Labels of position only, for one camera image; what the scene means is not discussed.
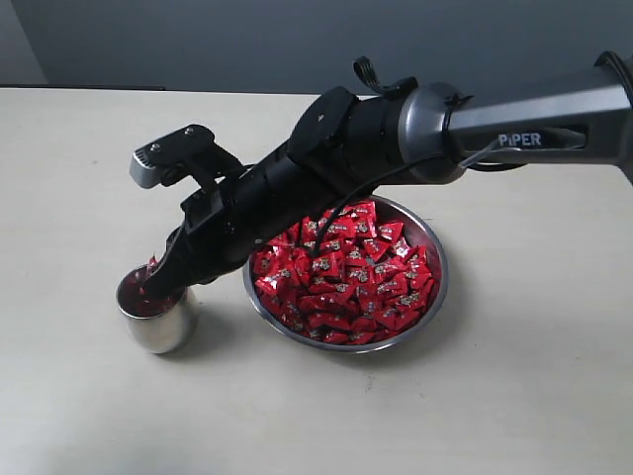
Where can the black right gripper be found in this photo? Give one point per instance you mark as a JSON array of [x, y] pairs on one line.
[[218, 235]]

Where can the red candy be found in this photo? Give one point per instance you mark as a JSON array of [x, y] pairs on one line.
[[151, 265]]

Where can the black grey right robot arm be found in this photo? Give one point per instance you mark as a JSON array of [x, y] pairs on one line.
[[344, 147]]

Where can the stainless steel cup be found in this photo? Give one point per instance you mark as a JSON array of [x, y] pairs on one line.
[[168, 331]]

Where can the pile of red candies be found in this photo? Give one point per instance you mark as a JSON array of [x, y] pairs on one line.
[[356, 277]]

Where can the stainless steel bowl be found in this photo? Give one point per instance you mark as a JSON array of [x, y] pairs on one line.
[[435, 257]]

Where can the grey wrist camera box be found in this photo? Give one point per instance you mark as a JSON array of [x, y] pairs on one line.
[[190, 151]]

